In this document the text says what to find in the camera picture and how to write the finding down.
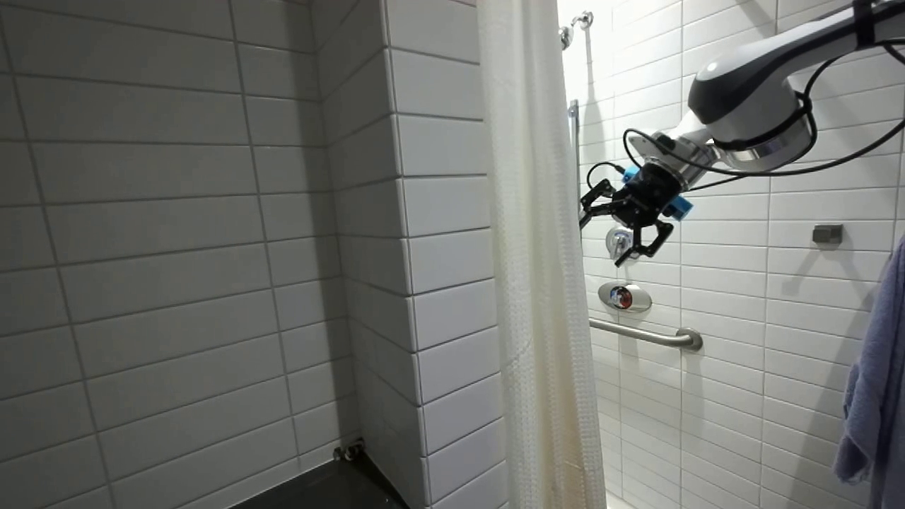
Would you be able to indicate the round chrome shower knob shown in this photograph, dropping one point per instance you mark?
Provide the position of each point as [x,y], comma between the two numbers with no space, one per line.
[618,243]

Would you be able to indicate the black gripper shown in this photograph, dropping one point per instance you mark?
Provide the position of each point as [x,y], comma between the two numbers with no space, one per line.
[643,224]

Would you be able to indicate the chrome shower head bracket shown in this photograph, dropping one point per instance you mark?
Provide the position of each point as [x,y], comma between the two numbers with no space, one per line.
[578,23]

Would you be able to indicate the chrome grab bar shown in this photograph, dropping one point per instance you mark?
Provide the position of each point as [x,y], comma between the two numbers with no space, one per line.
[681,337]

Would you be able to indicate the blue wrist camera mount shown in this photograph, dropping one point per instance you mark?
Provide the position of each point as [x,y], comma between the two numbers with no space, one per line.
[650,189]

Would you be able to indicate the dark wall hook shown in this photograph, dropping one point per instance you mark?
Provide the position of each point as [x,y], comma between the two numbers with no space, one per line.
[827,234]

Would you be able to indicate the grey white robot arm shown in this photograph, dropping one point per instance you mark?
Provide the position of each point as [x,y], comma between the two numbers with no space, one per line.
[747,117]

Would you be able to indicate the white shower curtain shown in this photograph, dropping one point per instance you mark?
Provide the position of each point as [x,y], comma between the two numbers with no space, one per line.
[553,424]

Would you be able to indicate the lavender hanging towel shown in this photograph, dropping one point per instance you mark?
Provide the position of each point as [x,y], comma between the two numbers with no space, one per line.
[872,445]

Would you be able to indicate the chrome vertical slide bar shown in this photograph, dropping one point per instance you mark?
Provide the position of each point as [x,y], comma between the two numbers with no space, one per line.
[574,132]

